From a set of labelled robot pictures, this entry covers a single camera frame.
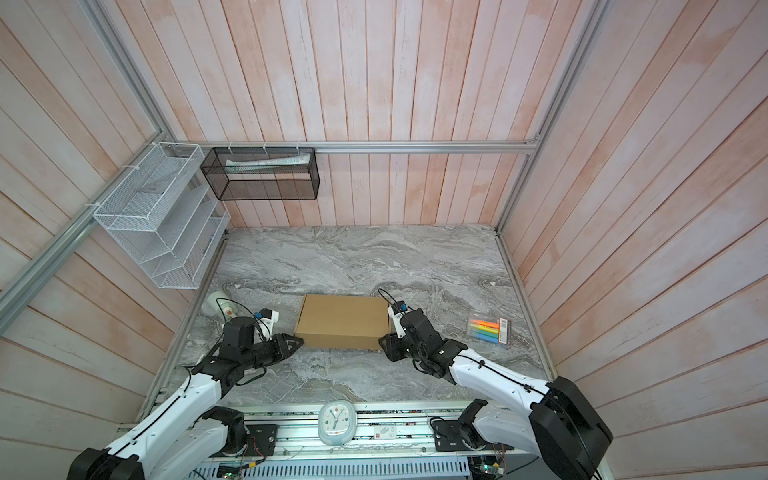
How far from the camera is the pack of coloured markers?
92cm

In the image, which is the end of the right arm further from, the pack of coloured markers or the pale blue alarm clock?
the pack of coloured markers

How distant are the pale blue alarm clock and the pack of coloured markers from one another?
444 mm

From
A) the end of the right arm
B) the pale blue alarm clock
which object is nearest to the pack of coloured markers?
the end of the right arm

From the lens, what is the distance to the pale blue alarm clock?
28.9 inches
